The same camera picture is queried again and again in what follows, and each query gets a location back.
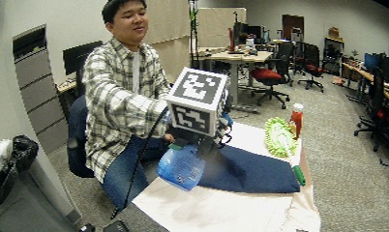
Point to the blue spray bottle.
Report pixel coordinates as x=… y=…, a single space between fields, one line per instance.
x=181 y=167

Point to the navy blue cloth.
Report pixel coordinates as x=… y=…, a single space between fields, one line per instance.
x=250 y=170

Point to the white cube of black markers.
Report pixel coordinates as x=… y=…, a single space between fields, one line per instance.
x=196 y=101

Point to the green fluffy duster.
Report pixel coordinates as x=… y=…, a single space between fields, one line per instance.
x=280 y=137

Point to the white table cover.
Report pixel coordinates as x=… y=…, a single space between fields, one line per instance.
x=212 y=209

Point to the red bottle with white cap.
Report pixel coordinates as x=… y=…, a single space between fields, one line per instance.
x=296 y=121

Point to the the person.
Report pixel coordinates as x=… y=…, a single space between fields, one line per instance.
x=117 y=96

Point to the wooden desk with gray legs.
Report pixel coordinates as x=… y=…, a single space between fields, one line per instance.
x=241 y=57

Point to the dark blue office chair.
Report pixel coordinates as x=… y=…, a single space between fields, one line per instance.
x=76 y=141

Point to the black stand pole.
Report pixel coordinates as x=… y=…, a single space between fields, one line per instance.
x=193 y=35

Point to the black office chair red seat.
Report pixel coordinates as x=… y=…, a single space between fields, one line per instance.
x=312 y=64

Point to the black desk monitor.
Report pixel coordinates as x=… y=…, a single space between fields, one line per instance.
x=245 y=32

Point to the beige partition panel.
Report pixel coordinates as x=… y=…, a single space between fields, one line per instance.
x=217 y=27

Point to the small wooden desk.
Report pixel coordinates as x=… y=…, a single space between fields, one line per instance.
x=68 y=85

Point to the small black device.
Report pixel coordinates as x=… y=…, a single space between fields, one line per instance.
x=87 y=228

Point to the black shelf unit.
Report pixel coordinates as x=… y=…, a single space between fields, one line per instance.
x=333 y=54

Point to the brown door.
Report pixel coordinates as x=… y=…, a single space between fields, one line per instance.
x=292 y=25

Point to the long wooden desk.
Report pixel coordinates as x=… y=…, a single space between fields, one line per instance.
x=366 y=75

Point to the tall gray cabinet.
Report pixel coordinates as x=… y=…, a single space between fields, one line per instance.
x=40 y=90

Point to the black trash bag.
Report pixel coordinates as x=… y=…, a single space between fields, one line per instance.
x=20 y=151

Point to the cardboard box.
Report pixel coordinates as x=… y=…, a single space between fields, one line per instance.
x=333 y=33

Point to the blue lit monitor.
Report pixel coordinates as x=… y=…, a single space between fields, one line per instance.
x=370 y=61

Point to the gray bin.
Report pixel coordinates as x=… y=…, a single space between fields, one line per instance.
x=27 y=209

